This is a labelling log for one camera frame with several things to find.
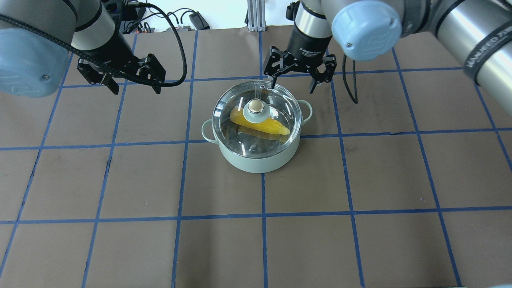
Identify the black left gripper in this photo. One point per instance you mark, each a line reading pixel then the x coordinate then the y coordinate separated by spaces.
pixel 114 47

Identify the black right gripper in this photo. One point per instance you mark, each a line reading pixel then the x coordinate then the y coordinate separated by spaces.
pixel 306 44

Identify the yellow corn cob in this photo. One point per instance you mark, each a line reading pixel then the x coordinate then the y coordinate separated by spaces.
pixel 269 125

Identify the glass pot lid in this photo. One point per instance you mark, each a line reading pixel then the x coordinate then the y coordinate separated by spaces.
pixel 258 102

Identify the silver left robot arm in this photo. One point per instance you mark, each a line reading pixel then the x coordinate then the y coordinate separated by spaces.
pixel 38 35

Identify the pale green cooking pot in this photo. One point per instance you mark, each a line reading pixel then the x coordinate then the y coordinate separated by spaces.
pixel 252 165

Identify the black power adapter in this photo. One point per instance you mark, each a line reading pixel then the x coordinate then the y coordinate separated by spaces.
pixel 198 21

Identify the aluminium frame post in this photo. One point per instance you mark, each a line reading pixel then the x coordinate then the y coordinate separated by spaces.
pixel 256 21

